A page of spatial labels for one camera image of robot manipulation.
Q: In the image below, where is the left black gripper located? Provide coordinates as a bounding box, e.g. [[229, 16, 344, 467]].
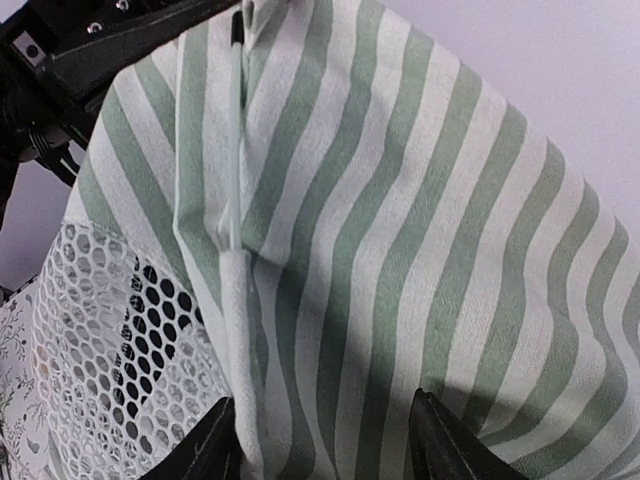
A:
[[1, 0, 235, 206]]

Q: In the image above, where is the floral patterned table mat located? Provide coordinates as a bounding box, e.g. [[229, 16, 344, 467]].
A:
[[1, 283, 57, 479]]

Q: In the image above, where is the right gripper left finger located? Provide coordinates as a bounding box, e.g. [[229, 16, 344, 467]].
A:
[[144, 397, 243, 480]]

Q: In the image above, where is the green striped pet tent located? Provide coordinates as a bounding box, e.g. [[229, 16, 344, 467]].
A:
[[31, 1, 639, 479]]

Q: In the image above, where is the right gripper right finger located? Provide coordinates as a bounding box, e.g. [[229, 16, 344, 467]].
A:
[[409, 389, 525, 480]]

